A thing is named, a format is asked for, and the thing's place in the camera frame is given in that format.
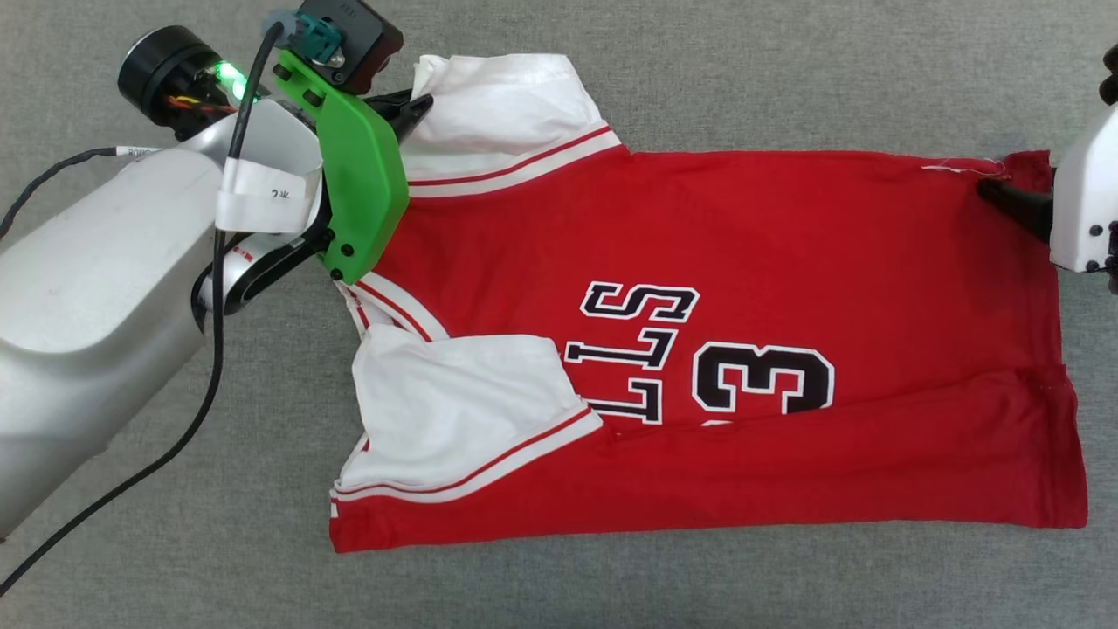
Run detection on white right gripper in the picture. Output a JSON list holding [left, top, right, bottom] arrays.
[[976, 103, 1118, 277]]

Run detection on black left cable teal plug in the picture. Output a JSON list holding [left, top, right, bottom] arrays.
[[0, 9, 347, 597]]

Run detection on red basketball jersey white sleeves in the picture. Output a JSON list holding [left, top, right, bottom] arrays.
[[329, 53, 1090, 555]]

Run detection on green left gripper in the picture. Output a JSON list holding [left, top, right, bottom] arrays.
[[117, 25, 436, 286]]

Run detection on thin black labelled cable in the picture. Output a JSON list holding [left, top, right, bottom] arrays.
[[0, 146, 167, 243]]

